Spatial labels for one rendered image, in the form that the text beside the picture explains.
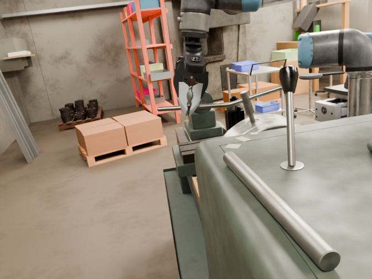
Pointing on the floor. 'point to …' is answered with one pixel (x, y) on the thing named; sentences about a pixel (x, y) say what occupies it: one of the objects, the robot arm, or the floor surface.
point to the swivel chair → (330, 76)
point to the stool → (309, 91)
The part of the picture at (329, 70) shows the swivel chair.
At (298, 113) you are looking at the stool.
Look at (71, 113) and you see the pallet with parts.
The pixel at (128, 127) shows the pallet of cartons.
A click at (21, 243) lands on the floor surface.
